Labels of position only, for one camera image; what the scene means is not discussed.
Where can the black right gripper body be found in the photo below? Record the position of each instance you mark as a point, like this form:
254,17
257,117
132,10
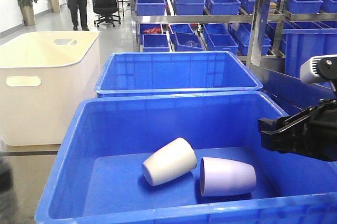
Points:
310,133

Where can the lavender plastic cup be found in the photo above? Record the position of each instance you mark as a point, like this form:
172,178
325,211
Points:
225,177

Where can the beige plastic cup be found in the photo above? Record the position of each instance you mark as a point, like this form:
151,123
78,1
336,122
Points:
169,162

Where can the far blue plastic bin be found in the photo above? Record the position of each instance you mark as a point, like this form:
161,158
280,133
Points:
160,73

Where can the blue plastic bin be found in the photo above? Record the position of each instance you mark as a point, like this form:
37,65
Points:
97,175
160,73

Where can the near blue plastic bin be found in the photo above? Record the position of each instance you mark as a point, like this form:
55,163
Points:
97,175

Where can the cream plastic storage bin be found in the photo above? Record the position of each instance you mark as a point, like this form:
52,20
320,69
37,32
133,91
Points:
44,76

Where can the steel shelving rack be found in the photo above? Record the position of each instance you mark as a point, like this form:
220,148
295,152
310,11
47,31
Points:
259,19

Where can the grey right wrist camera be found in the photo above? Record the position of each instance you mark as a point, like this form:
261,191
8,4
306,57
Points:
319,69

